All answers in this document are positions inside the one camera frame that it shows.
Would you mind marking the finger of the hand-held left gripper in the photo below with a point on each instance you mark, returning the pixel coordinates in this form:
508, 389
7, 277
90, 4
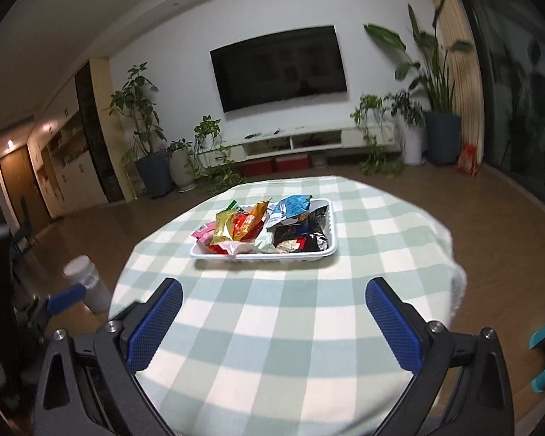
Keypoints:
66, 299

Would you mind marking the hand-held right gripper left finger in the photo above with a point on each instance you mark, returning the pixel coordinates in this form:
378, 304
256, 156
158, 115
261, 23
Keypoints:
154, 327

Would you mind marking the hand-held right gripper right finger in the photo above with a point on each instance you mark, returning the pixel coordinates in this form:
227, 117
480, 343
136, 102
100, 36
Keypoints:
393, 327

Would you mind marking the red snack packet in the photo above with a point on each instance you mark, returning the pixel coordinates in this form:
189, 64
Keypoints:
217, 249

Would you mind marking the pink snack packet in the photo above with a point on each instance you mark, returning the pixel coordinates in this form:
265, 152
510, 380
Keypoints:
204, 232

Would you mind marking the long white pink packet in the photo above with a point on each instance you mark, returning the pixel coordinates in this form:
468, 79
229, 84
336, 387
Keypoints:
240, 247

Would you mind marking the gold snack packet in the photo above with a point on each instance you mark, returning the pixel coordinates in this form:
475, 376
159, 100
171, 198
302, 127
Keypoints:
223, 229

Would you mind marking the white plastic tray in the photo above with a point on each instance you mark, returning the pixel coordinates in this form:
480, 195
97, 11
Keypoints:
263, 258

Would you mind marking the red white fruit-print packet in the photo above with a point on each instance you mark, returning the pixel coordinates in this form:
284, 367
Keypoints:
290, 246

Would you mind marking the white packet with red label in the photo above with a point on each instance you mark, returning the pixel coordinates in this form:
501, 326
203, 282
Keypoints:
265, 245

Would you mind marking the yellow orange snack packet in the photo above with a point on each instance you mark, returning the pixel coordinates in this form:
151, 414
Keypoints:
250, 222

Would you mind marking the green nut packet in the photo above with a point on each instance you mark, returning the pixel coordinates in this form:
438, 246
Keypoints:
233, 205

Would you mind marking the light blue snack packet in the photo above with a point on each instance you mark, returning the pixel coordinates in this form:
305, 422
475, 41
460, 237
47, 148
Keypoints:
288, 206

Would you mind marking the white plastic bucket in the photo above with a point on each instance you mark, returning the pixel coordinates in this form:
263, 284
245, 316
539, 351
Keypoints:
88, 286

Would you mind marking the wooden door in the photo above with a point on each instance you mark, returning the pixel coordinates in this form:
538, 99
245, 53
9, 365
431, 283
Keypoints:
20, 181

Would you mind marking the green white checked tablecloth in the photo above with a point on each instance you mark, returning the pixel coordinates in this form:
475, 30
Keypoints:
272, 327

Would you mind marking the leafy tree in dark pot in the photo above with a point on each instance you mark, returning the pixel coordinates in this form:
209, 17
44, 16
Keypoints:
154, 177

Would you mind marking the small plant in white pot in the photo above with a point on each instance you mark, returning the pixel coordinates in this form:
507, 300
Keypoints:
181, 170

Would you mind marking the bushy plant in tall pot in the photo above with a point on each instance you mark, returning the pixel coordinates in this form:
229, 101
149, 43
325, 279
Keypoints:
413, 145

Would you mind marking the red paper bag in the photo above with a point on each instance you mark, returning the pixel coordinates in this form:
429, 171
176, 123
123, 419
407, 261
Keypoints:
468, 159

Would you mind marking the red storage box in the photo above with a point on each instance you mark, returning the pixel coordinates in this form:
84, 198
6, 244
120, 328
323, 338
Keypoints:
292, 162
257, 167

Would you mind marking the large-leaf plant in square pot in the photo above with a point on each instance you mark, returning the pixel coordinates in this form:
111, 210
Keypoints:
443, 138

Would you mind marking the white television cabinet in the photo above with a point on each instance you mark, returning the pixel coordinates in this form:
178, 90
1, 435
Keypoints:
345, 134

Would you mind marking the trailing vine plant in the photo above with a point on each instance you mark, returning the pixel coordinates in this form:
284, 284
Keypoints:
209, 131

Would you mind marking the hanging pothos plant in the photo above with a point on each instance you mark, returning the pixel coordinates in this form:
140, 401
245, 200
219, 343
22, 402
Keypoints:
368, 109

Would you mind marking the glass sliding door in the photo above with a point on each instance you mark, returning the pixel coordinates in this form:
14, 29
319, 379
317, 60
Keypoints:
517, 100

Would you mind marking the beige curtain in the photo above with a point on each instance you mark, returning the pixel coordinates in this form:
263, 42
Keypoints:
458, 32

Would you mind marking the built-in wall cabinet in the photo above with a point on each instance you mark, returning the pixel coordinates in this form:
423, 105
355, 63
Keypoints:
68, 168

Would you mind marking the wall television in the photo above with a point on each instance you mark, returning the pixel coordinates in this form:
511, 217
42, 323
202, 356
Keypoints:
277, 68

